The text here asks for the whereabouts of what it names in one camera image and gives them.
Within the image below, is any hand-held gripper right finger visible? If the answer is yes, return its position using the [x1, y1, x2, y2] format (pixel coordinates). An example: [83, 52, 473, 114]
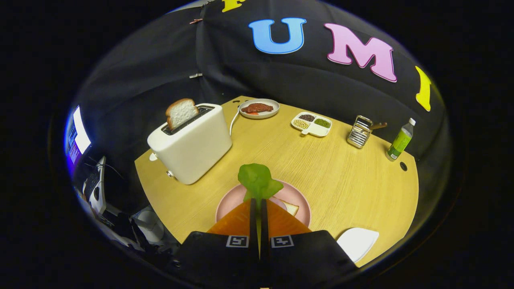
[260, 198, 359, 288]

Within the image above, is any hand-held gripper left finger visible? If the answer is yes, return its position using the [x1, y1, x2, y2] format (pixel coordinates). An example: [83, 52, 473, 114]
[173, 197, 261, 288]

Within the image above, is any green lettuce leaf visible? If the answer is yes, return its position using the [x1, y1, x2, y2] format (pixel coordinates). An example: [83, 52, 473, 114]
[237, 163, 284, 209]

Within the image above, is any toasted bread slice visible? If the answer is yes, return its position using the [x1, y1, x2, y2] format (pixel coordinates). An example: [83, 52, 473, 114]
[165, 98, 200, 131]

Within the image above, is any white bread slice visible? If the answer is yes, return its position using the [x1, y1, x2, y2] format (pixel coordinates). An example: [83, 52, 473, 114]
[281, 199, 300, 217]

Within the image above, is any pink plate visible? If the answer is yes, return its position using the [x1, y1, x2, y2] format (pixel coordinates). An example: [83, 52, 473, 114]
[215, 179, 312, 228]

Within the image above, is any white plate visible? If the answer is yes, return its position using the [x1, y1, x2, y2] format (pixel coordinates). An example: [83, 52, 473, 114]
[337, 227, 380, 264]

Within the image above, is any white toaster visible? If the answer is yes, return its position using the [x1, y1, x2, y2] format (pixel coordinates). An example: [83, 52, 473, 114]
[147, 103, 233, 185]

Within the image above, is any divided white bean dish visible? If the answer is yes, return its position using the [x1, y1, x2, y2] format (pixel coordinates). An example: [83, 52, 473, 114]
[291, 112, 333, 138]

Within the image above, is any round grey plate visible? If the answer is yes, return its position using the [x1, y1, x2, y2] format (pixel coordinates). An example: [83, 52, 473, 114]
[238, 98, 280, 120]

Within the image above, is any red meat slice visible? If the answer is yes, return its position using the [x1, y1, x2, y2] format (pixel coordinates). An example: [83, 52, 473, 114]
[241, 103, 274, 114]

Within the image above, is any black backdrop cloth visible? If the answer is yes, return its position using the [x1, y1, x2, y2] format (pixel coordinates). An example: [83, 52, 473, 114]
[74, 0, 452, 193]

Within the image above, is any green label bottle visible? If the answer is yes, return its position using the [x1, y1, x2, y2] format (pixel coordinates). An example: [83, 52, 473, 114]
[386, 118, 416, 162]

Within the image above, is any computer monitor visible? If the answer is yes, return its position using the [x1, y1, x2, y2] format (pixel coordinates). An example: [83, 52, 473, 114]
[64, 105, 92, 167]

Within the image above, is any white toaster cable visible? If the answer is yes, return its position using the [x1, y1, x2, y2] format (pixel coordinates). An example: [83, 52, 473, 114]
[229, 109, 241, 137]

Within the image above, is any metal wire rack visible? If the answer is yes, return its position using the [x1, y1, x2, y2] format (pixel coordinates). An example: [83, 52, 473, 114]
[347, 115, 374, 149]

